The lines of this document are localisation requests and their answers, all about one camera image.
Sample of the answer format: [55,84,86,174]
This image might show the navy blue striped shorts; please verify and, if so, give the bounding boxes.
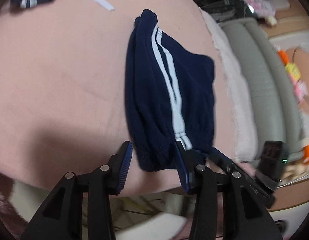
[125,9,215,172]

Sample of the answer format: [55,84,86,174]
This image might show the light pink knit blanket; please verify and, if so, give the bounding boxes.
[201,11,258,163]

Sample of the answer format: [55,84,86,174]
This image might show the grey leather headboard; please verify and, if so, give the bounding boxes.
[221,18,303,162]

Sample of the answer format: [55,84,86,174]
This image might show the yellow sponge plush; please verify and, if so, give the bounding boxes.
[285,62,301,81]

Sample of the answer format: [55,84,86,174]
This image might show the orange carrot plush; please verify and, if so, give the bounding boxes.
[278,49,289,66]

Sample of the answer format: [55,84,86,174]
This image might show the small yellow plush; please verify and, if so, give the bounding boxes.
[265,15,277,28]

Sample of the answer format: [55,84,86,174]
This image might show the pink bed sheet mattress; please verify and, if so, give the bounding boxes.
[0,0,235,190]

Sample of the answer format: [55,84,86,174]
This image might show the pink umbrella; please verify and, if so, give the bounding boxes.
[241,0,276,18]

